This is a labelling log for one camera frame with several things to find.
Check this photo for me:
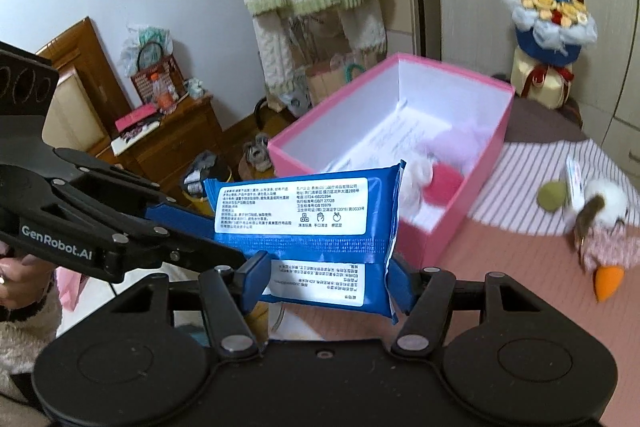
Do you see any pink fuzzy pompom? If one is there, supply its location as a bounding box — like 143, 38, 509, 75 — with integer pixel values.
422, 162, 464, 207

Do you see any blue wet wipes pack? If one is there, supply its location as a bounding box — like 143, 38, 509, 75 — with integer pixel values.
204, 161, 406, 320

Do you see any orange makeup sponge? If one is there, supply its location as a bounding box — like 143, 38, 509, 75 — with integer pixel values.
593, 265, 625, 303

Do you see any pink cardboard box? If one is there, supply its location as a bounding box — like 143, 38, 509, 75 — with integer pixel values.
269, 53, 514, 268

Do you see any brown paper shopping bag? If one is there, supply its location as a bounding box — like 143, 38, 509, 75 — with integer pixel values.
306, 55, 366, 106

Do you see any person left hand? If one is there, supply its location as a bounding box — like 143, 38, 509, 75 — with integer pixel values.
0, 243, 55, 310

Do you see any wooden bedside cabinet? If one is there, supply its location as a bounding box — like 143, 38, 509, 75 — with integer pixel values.
38, 17, 224, 198

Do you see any green makeup sponge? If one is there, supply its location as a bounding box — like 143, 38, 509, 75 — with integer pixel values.
536, 180, 568, 213

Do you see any printed paper sheet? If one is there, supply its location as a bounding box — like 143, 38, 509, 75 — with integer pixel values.
326, 106, 451, 172

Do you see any purple plush toy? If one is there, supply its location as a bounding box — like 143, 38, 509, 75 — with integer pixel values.
426, 124, 491, 176

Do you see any crochet flower bouquet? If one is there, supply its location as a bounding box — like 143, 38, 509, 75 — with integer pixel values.
502, 0, 598, 66

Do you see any cream ribbon gift box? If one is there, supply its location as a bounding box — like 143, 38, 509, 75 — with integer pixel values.
510, 48, 575, 109

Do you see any white mesh bath pouf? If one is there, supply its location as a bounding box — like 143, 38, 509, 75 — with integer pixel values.
399, 154, 433, 220

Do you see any pink floral fabric pouch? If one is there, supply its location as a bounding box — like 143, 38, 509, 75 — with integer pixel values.
579, 225, 639, 273

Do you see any white fluffy plush sheep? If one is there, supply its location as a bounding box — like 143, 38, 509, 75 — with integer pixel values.
574, 179, 629, 236

